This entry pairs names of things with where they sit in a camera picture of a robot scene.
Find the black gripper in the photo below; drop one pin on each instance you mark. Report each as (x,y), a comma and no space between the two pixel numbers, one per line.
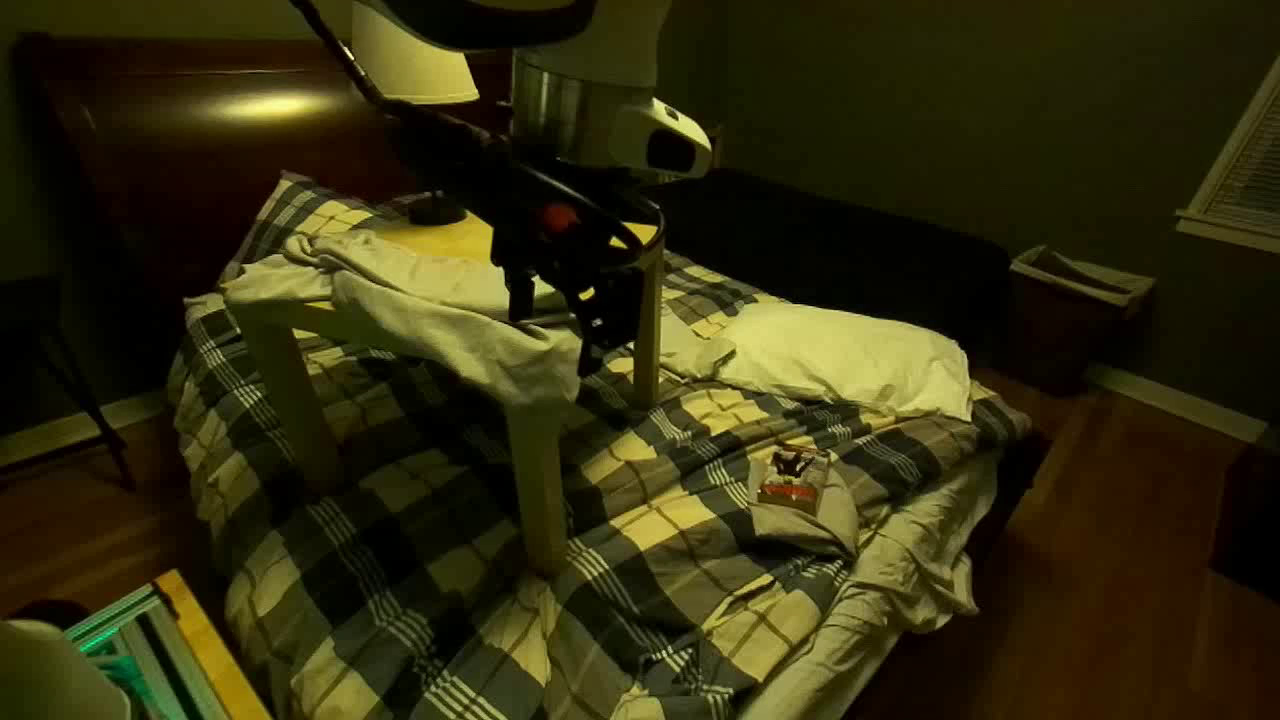
(579,236)

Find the white cloth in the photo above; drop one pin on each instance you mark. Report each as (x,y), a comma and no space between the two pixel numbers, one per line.
(436,305)

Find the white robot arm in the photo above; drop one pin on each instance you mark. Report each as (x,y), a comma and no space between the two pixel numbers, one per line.
(546,123)

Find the small patterned cloth on bed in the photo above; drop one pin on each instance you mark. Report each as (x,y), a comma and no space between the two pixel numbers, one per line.
(802,499)

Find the light wooden side table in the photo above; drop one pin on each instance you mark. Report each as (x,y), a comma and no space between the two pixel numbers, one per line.
(533,429)

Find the white pillow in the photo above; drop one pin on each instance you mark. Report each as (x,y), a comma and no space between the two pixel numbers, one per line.
(820,354)

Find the plaid checkered blanket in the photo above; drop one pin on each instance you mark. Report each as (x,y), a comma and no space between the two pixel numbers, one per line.
(400,592)

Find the table lamp with white shade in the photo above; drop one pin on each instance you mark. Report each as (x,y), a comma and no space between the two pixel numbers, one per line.
(400,79)

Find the white bed sheet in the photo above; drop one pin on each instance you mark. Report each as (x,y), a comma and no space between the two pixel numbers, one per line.
(911,583)

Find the small dark waste bin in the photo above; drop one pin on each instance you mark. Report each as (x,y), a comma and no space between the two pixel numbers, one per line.
(1065,314)

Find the dark wooden headboard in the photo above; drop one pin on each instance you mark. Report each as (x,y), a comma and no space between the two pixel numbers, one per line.
(172,146)

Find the white framed window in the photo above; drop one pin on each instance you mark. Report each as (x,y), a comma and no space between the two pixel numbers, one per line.
(1237,200)

